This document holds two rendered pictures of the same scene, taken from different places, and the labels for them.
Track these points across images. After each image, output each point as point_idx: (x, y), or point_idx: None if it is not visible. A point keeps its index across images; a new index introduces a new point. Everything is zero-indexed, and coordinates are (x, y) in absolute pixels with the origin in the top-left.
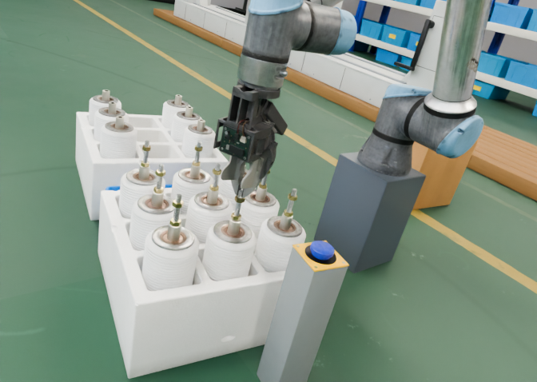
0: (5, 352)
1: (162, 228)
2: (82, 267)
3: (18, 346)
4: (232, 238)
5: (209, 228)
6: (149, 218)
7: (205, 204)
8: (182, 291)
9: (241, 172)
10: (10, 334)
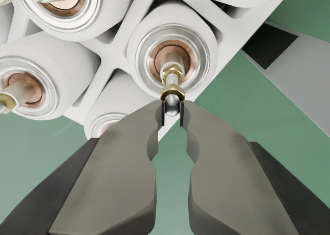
0: (82, 133)
1: (94, 134)
2: None
3: (82, 127)
4: (184, 85)
5: (130, 73)
6: (55, 117)
7: (68, 20)
8: (164, 124)
9: (155, 146)
10: (69, 125)
